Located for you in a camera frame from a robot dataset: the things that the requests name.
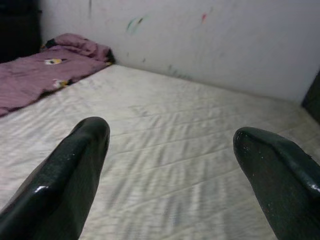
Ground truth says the black tufted headboard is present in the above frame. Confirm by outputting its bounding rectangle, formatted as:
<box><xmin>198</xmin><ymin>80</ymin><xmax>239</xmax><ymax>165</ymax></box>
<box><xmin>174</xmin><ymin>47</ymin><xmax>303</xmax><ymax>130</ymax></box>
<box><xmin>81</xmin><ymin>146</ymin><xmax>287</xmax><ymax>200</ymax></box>
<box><xmin>301</xmin><ymin>72</ymin><xmax>320</xmax><ymax>118</ymax></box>

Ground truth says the white quilted mattress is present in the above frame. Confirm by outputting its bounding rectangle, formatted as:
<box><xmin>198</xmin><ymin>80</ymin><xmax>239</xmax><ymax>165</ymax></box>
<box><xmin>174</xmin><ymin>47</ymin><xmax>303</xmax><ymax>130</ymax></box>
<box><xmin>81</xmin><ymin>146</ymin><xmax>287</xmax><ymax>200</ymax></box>
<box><xmin>0</xmin><ymin>64</ymin><xmax>320</xmax><ymax>240</ymax></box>

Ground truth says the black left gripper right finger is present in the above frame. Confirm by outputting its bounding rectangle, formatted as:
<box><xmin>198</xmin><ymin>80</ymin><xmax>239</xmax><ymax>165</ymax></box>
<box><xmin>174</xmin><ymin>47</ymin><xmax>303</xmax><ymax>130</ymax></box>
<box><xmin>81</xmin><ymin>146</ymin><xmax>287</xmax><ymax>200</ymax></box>
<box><xmin>232</xmin><ymin>126</ymin><xmax>320</xmax><ymax>240</ymax></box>

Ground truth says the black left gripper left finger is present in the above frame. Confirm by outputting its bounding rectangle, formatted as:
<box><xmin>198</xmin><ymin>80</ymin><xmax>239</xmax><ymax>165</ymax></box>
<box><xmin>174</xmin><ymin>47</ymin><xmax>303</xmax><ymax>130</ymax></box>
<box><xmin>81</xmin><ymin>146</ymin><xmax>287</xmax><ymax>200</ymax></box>
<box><xmin>0</xmin><ymin>116</ymin><xmax>111</xmax><ymax>240</ymax></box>

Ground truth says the purple cartoon print blanket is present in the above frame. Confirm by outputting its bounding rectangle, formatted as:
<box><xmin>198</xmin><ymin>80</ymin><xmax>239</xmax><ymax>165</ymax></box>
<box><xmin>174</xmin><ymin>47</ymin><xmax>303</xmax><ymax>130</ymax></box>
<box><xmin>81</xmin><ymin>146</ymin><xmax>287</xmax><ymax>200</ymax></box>
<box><xmin>0</xmin><ymin>33</ymin><xmax>115</xmax><ymax>117</ymax></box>

